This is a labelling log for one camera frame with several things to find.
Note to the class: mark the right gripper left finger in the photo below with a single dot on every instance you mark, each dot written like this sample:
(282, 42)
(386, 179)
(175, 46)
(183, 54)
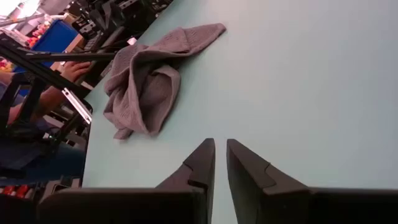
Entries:
(192, 177)

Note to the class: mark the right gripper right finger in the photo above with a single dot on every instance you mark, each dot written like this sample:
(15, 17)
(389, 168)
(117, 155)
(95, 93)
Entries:
(248, 177)

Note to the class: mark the grey woven towel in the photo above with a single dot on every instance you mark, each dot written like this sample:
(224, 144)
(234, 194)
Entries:
(146, 81)

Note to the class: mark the person's hand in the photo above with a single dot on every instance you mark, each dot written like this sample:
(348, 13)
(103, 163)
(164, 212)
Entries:
(74, 71)

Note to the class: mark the person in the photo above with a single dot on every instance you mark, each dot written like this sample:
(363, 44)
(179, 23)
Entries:
(51, 99)

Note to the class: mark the blue plastic bin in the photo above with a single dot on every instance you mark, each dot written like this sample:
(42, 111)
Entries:
(56, 39)

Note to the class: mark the silver arm base bracket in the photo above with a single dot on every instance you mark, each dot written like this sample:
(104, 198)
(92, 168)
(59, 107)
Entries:
(76, 105)

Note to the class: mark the black aluminium table frame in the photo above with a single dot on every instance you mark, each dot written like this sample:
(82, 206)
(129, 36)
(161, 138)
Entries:
(68, 56)

